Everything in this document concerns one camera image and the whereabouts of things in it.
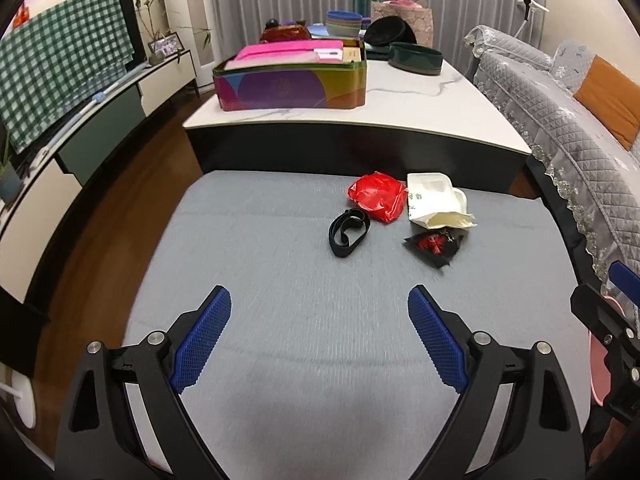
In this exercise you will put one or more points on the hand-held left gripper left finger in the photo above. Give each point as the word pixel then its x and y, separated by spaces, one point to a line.
pixel 200 345

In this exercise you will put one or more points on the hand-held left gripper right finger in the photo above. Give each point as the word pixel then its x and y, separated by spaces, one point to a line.
pixel 437 345

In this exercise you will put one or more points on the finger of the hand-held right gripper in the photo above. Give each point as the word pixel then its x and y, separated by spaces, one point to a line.
pixel 625 280
pixel 605 317

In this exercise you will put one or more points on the pink plastic bin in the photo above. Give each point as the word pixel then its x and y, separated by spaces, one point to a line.
pixel 599 375

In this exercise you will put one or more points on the black wrapper with red print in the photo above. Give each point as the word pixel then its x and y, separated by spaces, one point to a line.
pixel 435 250

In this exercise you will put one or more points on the beige paper bag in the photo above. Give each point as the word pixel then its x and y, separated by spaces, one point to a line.
pixel 425 200

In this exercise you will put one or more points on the black elastic band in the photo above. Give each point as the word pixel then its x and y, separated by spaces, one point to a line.
pixel 332 236

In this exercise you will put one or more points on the red plastic bag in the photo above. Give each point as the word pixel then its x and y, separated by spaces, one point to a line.
pixel 377 195

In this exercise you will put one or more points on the person's right hand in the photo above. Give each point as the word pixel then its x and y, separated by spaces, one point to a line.
pixel 607 447

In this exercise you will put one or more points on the grey table mat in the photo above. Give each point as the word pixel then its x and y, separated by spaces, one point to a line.
pixel 300 270

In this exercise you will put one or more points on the orange cushion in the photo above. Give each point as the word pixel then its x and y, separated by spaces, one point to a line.
pixel 612 102

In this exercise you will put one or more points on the white round object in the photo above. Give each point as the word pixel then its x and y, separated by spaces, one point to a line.
pixel 22 400

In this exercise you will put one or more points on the grey quilted sofa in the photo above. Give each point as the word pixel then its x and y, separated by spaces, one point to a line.
pixel 550 110

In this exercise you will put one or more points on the white and green TV cabinet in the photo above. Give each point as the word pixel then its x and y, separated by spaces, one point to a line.
pixel 100 140

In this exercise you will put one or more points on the white marble coffee table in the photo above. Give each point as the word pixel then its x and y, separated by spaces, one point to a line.
pixel 425 110

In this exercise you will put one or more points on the light blue stick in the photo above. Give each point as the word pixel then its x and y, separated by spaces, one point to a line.
pixel 100 96

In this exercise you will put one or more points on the colourful tin box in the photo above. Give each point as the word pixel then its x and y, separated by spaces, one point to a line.
pixel 290 87

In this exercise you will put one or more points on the white floor lamp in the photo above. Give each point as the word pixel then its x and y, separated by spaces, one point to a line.
pixel 526 15

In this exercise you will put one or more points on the dark green bowl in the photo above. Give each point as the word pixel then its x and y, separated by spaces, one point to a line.
pixel 415 60

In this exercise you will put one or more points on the bamboo plant in vase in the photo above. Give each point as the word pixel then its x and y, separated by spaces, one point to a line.
pixel 152 50

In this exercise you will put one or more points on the pink flat box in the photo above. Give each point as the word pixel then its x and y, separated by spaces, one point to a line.
pixel 280 52

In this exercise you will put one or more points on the green checked cloth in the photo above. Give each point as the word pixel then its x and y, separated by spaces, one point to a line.
pixel 60 65

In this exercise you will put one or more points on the black hat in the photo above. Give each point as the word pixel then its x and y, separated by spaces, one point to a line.
pixel 387 30

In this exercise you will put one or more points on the pink basket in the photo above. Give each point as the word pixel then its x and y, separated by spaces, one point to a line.
pixel 422 22

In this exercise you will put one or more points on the black television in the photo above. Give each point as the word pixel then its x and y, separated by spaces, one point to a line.
pixel 134 20

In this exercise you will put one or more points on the stack of blue bowls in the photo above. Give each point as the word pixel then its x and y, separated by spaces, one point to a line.
pixel 344 22

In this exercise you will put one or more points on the photo frame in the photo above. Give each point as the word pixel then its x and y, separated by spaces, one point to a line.
pixel 167 44

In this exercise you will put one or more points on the red knot wall ornament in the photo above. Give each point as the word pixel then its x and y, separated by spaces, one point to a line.
pixel 21 15

